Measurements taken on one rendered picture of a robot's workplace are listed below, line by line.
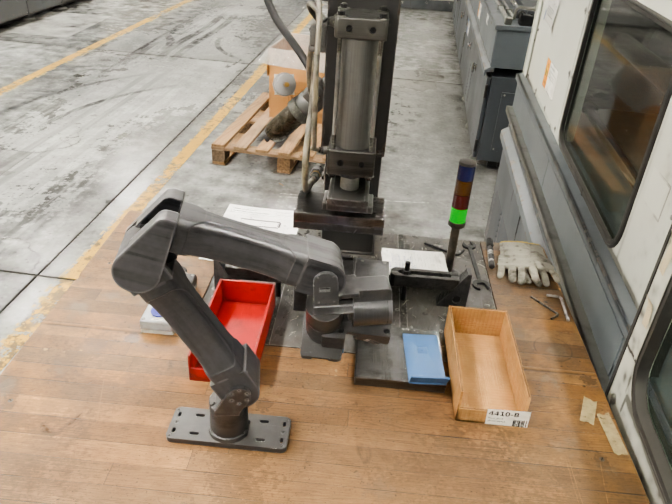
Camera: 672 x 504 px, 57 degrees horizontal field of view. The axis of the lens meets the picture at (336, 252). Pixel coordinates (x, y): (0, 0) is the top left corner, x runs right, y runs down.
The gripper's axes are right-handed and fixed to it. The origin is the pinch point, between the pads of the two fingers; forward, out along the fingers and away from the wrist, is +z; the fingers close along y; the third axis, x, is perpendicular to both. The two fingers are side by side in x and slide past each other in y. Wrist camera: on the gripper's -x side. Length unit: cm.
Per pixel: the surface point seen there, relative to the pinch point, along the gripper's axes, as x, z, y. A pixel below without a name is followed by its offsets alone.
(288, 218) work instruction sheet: 14, 43, 49
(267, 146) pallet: 58, 232, 208
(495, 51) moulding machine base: -82, 184, 266
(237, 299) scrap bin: 20.1, 20.9, 14.9
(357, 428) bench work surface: -7.5, 4.4, -12.7
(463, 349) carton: -28.1, 15.7, 7.6
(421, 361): -18.9, 10.6, 2.5
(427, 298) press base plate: -21.8, 25.5, 22.2
